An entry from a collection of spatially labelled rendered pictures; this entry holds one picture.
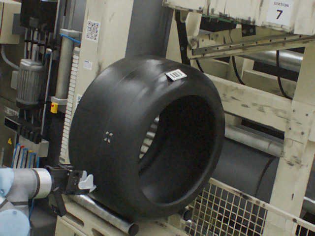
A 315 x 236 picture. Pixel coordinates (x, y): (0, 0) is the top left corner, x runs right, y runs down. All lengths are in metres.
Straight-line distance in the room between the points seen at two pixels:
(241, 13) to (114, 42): 0.49
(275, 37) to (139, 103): 0.59
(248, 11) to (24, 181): 0.94
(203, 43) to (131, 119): 0.63
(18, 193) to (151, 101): 0.50
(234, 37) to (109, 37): 0.47
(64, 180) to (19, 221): 0.32
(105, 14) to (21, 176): 0.73
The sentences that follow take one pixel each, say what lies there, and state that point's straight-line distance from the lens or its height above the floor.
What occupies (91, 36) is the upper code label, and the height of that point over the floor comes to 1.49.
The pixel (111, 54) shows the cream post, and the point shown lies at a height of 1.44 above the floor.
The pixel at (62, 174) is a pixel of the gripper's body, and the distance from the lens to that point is 1.78.
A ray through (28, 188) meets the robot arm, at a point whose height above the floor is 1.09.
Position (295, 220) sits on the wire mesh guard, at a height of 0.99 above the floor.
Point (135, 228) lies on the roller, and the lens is 1.97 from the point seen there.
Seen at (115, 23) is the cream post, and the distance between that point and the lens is 2.14.
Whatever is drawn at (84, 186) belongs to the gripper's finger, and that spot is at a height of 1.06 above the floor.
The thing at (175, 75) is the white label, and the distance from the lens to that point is 1.86.
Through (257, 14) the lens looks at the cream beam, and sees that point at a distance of 1.98.
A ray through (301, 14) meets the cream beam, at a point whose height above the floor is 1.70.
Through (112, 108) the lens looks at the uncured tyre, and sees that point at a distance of 1.81.
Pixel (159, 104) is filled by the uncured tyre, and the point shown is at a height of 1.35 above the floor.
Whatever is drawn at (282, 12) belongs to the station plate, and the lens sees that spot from 1.92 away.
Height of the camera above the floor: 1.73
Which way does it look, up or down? 13 degrees down
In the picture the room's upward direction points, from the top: 10 degrees clockwise
